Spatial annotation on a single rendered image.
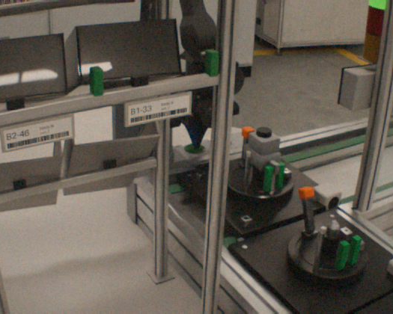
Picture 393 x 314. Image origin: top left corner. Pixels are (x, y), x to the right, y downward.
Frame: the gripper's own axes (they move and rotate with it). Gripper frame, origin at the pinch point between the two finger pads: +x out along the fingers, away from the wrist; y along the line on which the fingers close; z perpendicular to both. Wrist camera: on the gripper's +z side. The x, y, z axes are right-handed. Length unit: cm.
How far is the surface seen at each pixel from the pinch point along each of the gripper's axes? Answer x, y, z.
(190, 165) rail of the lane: 4.1, -4.8, 5.8
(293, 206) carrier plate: 3.4, 3.8, 30.2
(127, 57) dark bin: -33, -33, 37
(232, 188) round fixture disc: 1.4, -4.8, 21.8
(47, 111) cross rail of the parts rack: -30, -45, 43
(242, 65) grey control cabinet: 86, 193, -255
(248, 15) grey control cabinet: 44, 194, -252
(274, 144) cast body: -7.1, 2.7, 23.8
